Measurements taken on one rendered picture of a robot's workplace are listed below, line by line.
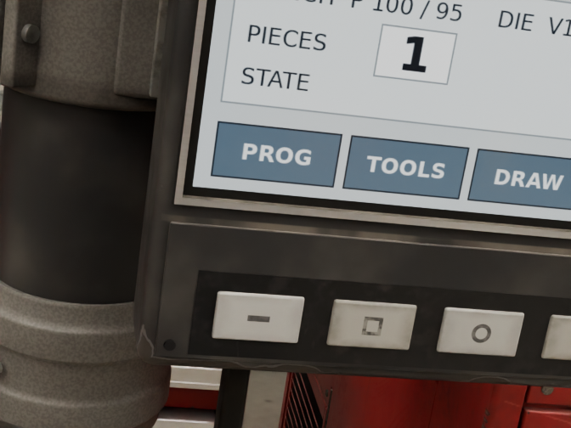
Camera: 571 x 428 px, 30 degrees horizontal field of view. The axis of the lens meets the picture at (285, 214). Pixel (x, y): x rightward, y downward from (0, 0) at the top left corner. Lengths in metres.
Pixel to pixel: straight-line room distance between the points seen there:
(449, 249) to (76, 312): 0.21
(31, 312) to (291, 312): 0.18
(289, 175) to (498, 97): 0.09
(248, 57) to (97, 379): 0.23
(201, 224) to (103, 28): 0.13
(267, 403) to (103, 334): 2.61
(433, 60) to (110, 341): 0.24
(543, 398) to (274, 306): 0.53
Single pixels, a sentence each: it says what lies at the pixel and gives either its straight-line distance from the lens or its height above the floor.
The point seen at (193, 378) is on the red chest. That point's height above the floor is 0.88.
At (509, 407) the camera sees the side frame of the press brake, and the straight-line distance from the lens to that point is 0.94.
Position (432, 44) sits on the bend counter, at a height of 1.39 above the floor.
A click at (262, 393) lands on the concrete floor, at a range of 3.23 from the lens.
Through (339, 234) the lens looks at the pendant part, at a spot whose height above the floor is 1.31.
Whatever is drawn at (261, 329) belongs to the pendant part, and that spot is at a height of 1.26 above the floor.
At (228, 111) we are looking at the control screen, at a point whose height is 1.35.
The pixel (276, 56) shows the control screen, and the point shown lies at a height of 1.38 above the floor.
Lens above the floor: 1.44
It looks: 17 degrees down
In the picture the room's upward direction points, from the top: 9 degrees clockwise
